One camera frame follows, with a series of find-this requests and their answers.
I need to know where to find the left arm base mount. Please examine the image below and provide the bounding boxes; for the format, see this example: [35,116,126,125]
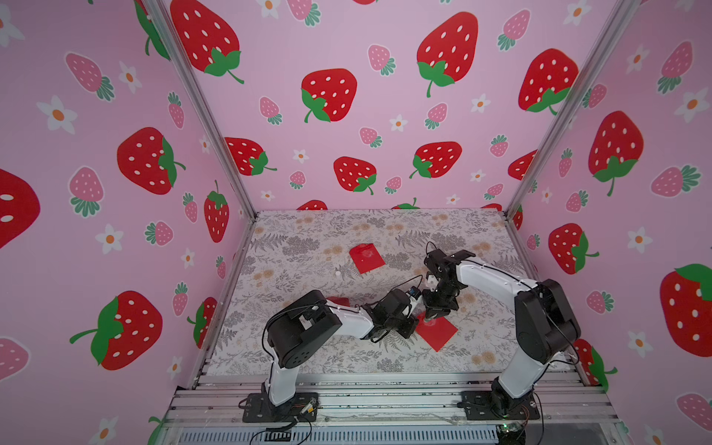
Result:
[238,392,319,423]

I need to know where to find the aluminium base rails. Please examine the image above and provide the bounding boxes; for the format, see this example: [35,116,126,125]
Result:
[163,371,632,444]

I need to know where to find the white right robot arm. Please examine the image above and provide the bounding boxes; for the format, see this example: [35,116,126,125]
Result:
[422,248,581,413]

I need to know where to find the red envelope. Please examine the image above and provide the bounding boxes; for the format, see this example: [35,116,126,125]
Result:
[327,297,352,307]
[350,243,386,274]
[415,313,458,352]

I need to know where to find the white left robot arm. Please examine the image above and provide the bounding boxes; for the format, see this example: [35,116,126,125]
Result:
[261,287,421,408]

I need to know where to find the aluminium frame post left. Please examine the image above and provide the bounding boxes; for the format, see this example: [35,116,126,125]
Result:
[143,0,258,221]

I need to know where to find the aluminium frame post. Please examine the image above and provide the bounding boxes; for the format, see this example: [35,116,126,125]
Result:
[143,0,258,221]
[504,0,641,219]

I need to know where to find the aluminium frame post right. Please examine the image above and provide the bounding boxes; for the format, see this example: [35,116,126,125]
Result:
[504,0,641,219]

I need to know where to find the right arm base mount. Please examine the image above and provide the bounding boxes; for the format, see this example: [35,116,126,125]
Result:
[457,382,541,422]

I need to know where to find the black left camera cable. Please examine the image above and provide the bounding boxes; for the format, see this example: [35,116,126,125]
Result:
[383,273,424,296]

